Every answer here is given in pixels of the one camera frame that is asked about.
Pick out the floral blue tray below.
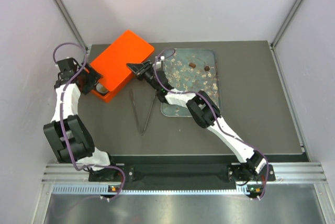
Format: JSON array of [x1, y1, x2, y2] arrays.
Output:
[[163, 48, 221, 107]]

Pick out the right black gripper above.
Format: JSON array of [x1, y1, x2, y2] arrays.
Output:
[[126, 61, 160, 92]]

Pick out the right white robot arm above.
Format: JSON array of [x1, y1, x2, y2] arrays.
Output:
[[126, 61, 270, 186]]

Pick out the grey cable duct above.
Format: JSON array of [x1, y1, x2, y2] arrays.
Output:
[[52, 184, 262, 196]]

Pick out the brown square chocolate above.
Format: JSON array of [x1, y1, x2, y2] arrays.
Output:
[[189, 63, 196, 69]]

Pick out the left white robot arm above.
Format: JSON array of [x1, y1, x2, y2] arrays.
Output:
[[43, 59, 119, 181]]

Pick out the white paper cup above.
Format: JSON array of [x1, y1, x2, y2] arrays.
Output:
[[96, 83, 109, 95]]

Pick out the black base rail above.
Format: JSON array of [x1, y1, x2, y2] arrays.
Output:
[[86, 155, 275, 186]]

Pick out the orange box lid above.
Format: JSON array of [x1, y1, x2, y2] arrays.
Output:
[[91, 30, 154, 79]]

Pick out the orange chocolate box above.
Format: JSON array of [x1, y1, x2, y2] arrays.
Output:
[[91, 72, 134, 103]]

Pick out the metal tongs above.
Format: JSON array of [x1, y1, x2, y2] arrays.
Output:
[[129, 88, 156, 136]]

